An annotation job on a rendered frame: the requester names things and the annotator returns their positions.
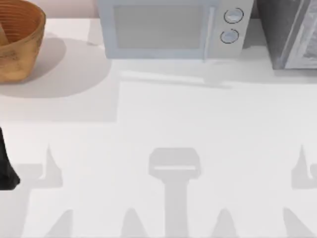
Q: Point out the microwave oven door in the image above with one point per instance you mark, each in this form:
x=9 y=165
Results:
x=158 y=27

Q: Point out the round microwave knob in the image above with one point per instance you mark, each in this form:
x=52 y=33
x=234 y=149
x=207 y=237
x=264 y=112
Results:
x=229 y=36
x=233 y=15

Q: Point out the pale microwave oven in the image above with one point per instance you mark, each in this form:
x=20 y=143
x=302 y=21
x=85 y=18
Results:
x=245 y=29

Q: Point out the grey cabinet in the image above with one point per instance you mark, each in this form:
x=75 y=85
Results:
x=277 y=37

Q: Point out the brown woven basket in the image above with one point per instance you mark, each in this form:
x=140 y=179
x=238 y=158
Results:
x=23 y=49

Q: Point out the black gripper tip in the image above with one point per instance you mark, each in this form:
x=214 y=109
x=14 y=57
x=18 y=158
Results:
x=5 y=171

